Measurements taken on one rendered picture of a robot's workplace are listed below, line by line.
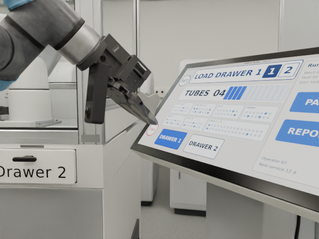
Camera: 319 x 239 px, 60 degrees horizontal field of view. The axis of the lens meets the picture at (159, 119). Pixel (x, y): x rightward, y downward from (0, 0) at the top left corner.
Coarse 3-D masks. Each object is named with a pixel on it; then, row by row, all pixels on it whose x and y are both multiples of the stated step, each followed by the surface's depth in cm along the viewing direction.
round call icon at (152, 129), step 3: (159, 123) 72; (150, 126) 74; (153, 126) 74; (156, 126) 73; (147, 129) 75; (150, 129) 73; (153, 129) 72; (156, 129) 72; (147, 132) 74; (150, 132) 73; (153, 132) 72; (147, 135) 73; (150, 135) 72; (153, 135) 71
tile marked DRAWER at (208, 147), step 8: (192, 136) 60; (200, 136) 59; (208, 136) 57; (192, 144) 59; (200, 144) 57; (208, 144) 55; (216, 144) 54; (192, 152) 57; (200, 152) 55; (208, 152) 54; (216, 152) 53
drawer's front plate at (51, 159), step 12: (0, 156) 89; (12, 156) 89; (36, 156) 89; (48, 156) 88; (60, 156) 88; (72, 156) 88; (0, 168) 90; (12, 168) 90; (24, 168) 89; (36, 168) 89; (48, 168) 89; (60, 168) 89; (72, 168) 88; (0, 180) 90; (12, 180) 90; (24, 180) 90; (36, 180) 90; (48, 180) 89; (60, 180) 89; (72, 180) 89
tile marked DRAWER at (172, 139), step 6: (162, 132) 69; (168, 132) 67; (174, 132) 66; (180, 132) 64; (186, 132) 63; (162, 138) 67; (168, 138) 66; (174, 138) 64; (180, 138) 63; (156, 144) 67; (162, 144) 66; (168, 144) 64; (174, 144) 63; (180, 144) 61
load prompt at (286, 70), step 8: (248, 64) 63; (256, 64) 61; (264, 64) 59; (272, 64) 58; (280, 64) 56; (288, 64) 55; (296, 64) 53; (200, 72) 75; (208, 72) 72; (216, 72) 70; (224, 72) 68; (232, 72) 65; (240, 72) 63; (248, 72) 61; (256, 72) 60; (264, 72) 58; (272, 72) 56; (280, 72) 55; (288, 72) 53; (296, 72) 52; (192, 80) 75; (200, 80) 72; (208, 80) 70; (216, 80) 68; (224, 80) 66; (232, 80) 63; (240, 80) 62; (248, 80) 60; (256, 80) 58; (264, 80) 56; (272, 80) 55
